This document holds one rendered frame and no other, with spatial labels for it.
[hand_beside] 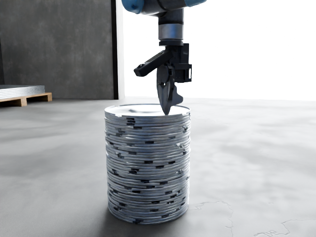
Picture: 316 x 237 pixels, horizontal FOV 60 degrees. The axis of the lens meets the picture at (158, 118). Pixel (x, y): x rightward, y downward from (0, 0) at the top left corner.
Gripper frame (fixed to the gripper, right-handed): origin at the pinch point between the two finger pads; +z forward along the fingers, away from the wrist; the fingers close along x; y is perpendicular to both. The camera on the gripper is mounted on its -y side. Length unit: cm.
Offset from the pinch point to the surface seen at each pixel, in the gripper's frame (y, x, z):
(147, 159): -5.3, 0.3, 14.0
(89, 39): 60, 369, -57
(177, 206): 4.6, -0.3, 31.3
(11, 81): -56, 463, 10
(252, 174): 55, 18, 36
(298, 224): 37, -20, 36
